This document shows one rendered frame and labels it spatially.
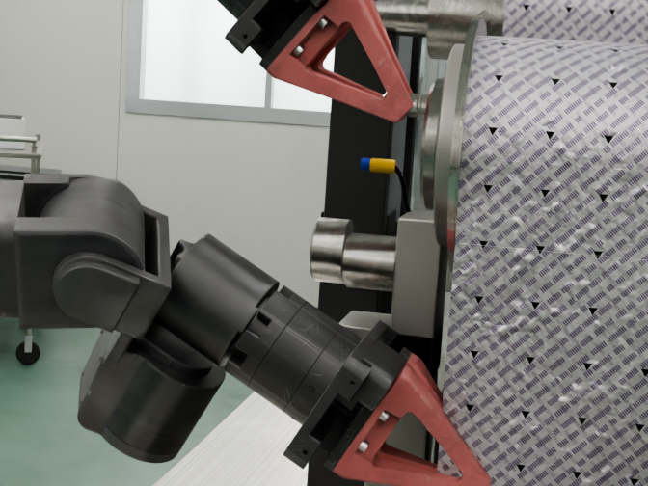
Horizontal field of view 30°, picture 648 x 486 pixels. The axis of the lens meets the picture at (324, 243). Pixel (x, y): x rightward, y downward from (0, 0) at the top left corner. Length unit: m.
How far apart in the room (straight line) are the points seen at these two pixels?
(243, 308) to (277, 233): 5.79
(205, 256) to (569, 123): 0.20
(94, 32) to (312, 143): 1.34
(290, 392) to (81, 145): 6.13
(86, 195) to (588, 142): 0.26
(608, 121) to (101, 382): 0.30
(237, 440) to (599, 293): 0.71
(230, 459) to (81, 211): 0.63
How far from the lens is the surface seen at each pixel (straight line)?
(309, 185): 6.37
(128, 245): 0.62
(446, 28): 0.92
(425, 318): 0.72
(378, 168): 0.76
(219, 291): 0.64
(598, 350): 0.64
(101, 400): 0.69
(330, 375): 0.64
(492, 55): 0.66
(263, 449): 1.26
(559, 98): 0.64
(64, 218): 0.63
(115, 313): 0.62
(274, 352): 0.64
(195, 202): 6.54
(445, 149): 0.64
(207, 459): 1.23
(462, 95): 0.63
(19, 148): 5.26
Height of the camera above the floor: 1.29
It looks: 8 degrees down
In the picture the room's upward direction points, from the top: 4 degrees clockwise
